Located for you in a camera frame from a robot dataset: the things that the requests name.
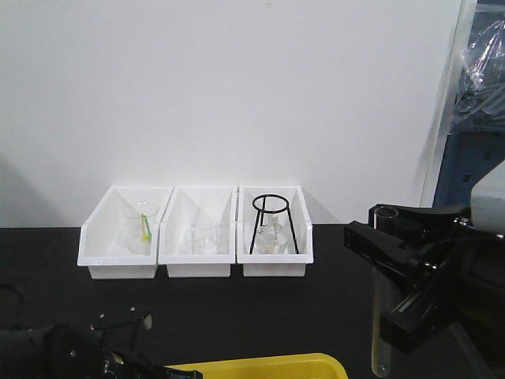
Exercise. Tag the grey pegboard drying rack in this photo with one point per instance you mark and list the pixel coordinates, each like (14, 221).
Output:
(466, 157)

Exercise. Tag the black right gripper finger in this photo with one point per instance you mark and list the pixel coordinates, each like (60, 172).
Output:
(386, 253)
(420, 314)

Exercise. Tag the clear plastic bag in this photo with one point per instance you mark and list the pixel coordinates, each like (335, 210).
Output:
(479, 104)

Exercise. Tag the tall clear test tube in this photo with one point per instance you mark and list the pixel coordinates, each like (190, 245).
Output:
(383, 296)

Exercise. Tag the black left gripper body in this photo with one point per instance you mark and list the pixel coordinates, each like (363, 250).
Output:
(118, 344)

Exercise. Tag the clear glassware in right bin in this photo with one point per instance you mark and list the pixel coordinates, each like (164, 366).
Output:
(271, 237)

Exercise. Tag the white storage bin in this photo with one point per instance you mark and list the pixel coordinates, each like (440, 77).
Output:
(102, 248)
(186, 205)
(288, 264)

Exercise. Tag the yellow plastic tray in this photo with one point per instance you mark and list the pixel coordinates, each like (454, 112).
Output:
(300, 366)

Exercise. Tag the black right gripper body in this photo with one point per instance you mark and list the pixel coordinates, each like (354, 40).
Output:
(446, 241)

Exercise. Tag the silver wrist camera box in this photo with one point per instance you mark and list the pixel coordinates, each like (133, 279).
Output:
(487, 202)

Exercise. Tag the left white storage bin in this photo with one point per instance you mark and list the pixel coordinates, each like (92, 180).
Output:
(102, 248)

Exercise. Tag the middle white storage bin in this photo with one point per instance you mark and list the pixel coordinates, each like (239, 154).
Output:
(186, 205)

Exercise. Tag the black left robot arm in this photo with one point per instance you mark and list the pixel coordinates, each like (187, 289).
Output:
(62, 350)

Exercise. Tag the right white storage bin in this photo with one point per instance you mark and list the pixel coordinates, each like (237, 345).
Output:
(288, 264)

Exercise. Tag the clear glass beaker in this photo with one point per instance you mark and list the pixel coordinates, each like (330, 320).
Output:
(201, 238)

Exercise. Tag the black wire tripod stand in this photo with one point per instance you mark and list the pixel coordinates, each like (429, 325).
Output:
(271, 203)

